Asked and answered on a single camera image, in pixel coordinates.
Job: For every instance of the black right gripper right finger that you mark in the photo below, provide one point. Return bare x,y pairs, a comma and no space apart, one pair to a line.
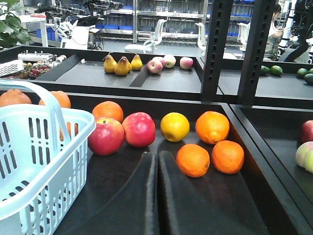
183,210

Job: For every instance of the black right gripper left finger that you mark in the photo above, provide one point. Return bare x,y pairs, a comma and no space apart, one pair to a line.
116,203

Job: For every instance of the light blue plastic basket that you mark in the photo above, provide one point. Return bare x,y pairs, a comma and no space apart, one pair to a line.
40,176

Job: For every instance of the orange behind apples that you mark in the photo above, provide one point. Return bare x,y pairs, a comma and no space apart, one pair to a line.
108,109

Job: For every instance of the small orange front left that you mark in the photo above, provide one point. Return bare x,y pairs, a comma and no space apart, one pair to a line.
193,160

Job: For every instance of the small orange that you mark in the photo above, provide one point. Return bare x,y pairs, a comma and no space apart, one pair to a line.
72,128
193,160
228,157

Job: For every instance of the small orange front right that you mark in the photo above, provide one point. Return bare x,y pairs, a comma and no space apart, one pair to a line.
228,157

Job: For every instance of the red apple left pair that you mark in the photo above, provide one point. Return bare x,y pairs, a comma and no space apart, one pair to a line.
107,137

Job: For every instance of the yellow round fruit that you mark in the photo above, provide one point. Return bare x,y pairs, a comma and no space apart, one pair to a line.
174,127

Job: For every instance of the large orange right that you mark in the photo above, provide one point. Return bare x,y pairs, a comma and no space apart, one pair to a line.
212,127

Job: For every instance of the pink red apple right pair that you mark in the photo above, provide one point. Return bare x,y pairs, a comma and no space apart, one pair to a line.
140,129

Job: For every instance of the small orange middle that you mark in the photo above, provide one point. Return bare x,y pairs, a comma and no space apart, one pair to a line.
72,128

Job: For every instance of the pale peach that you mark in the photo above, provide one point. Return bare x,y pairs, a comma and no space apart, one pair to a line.
304,156

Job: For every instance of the black upper shelf tray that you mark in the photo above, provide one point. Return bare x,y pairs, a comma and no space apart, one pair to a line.
83,72

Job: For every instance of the red apple right stand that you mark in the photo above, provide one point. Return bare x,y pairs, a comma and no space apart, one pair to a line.
306,132

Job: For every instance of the pink apple upper shelf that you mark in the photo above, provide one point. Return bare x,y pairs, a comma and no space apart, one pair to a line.
154,66

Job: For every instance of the yellow brown pear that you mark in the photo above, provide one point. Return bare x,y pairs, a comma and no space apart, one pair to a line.
123,67
136,63
109,63

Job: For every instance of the white office chair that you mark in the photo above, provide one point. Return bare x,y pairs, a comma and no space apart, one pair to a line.
151,43

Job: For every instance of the knobbed orange left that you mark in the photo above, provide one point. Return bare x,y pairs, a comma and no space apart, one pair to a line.
14,96

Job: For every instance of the person in white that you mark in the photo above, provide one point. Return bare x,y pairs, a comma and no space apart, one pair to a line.
274,36

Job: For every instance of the white electronic device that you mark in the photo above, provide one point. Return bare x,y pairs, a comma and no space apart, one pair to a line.
51,60

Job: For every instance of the small red fruit pile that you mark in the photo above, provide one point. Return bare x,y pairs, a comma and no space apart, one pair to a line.
32,71

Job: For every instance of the white perforated tray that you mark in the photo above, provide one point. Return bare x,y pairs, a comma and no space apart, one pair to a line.
11,67

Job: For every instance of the potted green plant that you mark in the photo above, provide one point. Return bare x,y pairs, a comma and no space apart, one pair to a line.
12,32

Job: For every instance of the black perforated shelf post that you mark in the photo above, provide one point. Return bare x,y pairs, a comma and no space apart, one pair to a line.
218,30

